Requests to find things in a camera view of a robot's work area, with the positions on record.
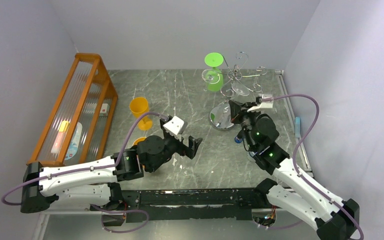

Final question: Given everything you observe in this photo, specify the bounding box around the clear wine glass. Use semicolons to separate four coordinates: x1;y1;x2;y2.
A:
179;156;196;176
231;80;251;96
201;69;221;85

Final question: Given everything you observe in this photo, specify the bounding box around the green plastic wine glass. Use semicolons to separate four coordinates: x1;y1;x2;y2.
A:
201;52;224;92

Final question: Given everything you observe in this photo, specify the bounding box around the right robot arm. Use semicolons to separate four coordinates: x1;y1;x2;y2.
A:
228;100;360;240

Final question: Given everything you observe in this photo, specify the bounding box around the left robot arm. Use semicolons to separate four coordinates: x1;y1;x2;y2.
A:
20;116;203;214

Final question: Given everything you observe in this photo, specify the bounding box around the chrome wine glass rack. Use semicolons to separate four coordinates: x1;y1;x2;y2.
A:
202;51;268;131

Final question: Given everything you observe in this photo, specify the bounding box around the orange wooden rack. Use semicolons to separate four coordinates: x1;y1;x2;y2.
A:
27;53;118;167

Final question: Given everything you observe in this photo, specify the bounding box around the near orange plastic goblet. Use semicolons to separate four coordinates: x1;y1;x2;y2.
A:
132;136;147;146

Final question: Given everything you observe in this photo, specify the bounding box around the orange plastic goblet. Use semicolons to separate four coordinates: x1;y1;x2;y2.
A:
129;97;153;131
132;136;147;146

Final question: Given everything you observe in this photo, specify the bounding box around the far orange plastic goblet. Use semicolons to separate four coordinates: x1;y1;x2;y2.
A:
129;97;153;131

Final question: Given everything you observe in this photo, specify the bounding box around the light blue pen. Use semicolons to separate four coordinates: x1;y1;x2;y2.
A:
294;117;302;139

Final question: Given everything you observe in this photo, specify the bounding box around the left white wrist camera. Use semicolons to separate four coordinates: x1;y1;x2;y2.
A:
163;116;188;138

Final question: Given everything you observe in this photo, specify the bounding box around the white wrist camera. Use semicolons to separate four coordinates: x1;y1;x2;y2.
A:
246;94;274;113
163;116;188;138

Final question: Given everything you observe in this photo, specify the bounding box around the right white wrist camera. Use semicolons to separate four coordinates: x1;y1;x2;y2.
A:
246;94;274;113

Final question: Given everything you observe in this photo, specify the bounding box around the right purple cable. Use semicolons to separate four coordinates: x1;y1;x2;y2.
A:
261;93;365;240

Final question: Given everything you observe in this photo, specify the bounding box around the black base frame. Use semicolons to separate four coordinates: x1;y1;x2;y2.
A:
101;187;272;223

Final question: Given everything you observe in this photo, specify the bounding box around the loose purple cable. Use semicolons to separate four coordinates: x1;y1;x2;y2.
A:
89;203;150;234

